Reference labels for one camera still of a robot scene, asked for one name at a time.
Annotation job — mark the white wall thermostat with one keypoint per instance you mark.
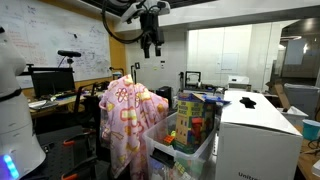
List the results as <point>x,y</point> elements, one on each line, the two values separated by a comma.
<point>162,64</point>

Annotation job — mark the colourful toy blocks box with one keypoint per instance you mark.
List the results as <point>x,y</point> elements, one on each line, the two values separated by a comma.
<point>191,123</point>

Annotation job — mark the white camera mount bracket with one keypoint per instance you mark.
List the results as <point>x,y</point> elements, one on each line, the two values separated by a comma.
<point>133,11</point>

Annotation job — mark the black computer monitor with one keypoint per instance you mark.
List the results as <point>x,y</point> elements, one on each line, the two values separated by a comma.
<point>53,83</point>

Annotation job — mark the grey keyboard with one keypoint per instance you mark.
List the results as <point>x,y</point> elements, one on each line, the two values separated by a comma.
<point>41,104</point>

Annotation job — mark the black cart with orange clamps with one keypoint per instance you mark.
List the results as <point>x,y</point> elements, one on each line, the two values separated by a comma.
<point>66,156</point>

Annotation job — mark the brown cardboard sheet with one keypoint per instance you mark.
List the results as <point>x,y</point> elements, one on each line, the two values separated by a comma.
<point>280,93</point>

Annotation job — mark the black 3D printer frame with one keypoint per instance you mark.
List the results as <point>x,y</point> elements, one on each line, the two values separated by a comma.
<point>186,80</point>

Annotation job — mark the clear plastic storage bin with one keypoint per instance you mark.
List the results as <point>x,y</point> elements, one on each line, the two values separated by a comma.
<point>180,160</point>

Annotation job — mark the long wooden desk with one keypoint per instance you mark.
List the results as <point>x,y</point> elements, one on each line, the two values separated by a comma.
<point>66,100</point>

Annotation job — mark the whiteboard with writing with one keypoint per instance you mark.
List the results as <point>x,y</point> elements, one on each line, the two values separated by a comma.
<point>50,33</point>

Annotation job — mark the small white open box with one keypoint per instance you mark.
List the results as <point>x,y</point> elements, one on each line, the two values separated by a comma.
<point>293,115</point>

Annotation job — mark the light wooden table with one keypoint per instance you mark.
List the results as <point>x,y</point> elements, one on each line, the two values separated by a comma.
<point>308,163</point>

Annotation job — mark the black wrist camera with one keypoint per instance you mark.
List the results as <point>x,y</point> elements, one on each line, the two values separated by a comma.
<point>163,6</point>

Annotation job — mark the teal cup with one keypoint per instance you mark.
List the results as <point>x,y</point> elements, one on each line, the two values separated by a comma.
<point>311,130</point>

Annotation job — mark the pink patterned fleece blanket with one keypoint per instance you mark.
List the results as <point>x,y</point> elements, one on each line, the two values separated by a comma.
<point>130,116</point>

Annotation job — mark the grey lidded storage bin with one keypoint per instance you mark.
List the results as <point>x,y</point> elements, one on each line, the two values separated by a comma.
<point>301,98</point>

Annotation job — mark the white printer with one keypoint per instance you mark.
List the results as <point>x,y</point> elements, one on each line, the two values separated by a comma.
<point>238,81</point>

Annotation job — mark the white poster on glass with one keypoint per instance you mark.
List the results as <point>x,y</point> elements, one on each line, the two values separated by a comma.
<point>227,62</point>

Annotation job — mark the orange toy block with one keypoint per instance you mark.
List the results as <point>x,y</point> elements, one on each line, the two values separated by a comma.
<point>168,139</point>

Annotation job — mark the black computer tower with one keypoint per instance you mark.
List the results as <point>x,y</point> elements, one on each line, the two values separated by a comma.
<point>164,95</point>

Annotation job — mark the black camera on stand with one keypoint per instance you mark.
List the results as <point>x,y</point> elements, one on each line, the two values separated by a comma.
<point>69,53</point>

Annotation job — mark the black office chair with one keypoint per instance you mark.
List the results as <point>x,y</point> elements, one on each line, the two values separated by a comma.
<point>93,116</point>

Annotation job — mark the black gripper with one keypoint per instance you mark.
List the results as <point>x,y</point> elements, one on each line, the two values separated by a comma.
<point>151,26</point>

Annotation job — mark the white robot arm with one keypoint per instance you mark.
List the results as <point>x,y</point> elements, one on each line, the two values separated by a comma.
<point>13,116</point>

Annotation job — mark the white box appliance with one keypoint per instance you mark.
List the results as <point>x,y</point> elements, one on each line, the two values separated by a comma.
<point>256,140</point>

